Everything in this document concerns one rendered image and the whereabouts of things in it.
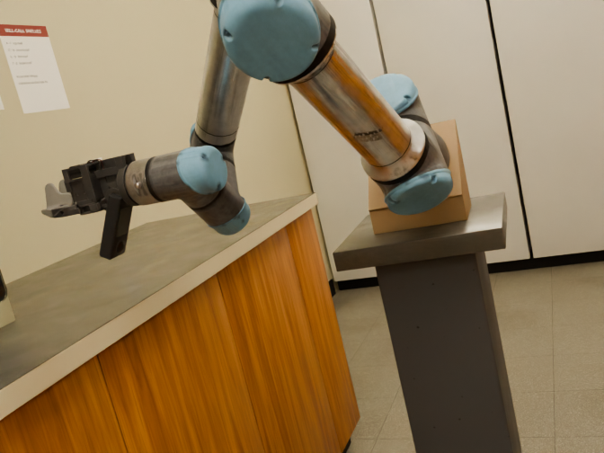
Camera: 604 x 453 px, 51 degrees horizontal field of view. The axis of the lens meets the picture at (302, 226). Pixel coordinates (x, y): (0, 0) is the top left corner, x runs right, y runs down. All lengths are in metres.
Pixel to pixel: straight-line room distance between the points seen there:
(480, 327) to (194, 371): 0.62
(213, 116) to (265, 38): 0.32
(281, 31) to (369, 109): 0.22
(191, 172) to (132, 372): 0.46
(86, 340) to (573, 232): 3.11
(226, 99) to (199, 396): 0.70
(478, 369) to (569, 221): 2.56
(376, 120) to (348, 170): 2.99
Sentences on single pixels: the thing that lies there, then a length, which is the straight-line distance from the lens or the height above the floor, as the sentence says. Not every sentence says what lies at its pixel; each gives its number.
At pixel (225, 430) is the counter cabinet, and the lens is 1.55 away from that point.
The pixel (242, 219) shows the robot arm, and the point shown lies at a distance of 1.09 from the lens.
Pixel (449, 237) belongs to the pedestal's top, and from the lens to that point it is 1.18.
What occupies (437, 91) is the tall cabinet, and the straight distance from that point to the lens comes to 3.76.
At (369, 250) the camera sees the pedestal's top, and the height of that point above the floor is 0.93.
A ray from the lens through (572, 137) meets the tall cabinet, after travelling 3.74.
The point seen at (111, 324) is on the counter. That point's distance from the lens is 1.19.
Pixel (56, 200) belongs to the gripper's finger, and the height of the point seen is 1.17.
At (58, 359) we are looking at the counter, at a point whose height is 0.93.
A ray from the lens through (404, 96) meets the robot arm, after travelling 1.13.
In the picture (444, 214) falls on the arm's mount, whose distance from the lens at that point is 1.27.
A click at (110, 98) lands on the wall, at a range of 2.50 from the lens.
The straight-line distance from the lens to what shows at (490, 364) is 1.33.
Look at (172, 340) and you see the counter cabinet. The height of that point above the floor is 0.82.
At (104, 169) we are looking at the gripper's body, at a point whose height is 1.20.
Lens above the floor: 1.23
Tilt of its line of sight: 10 degrees down
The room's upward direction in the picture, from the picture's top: 14 degrees counter-clockwise
